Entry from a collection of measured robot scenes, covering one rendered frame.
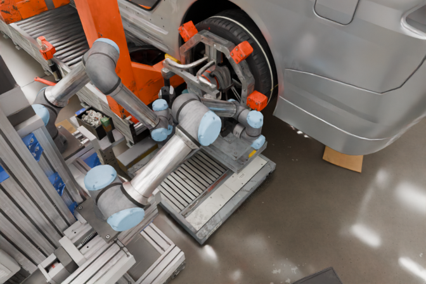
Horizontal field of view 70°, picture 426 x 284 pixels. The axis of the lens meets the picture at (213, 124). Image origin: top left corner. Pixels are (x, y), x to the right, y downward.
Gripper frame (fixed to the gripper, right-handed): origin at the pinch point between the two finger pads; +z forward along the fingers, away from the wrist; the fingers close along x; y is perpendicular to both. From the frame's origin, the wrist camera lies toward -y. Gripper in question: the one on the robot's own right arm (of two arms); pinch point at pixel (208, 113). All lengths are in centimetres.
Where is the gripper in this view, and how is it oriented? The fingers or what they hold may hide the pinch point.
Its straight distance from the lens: 165.7
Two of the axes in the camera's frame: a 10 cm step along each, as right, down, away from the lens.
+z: -7.4, -4.8, 4.7
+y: 0.1, -7.0, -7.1
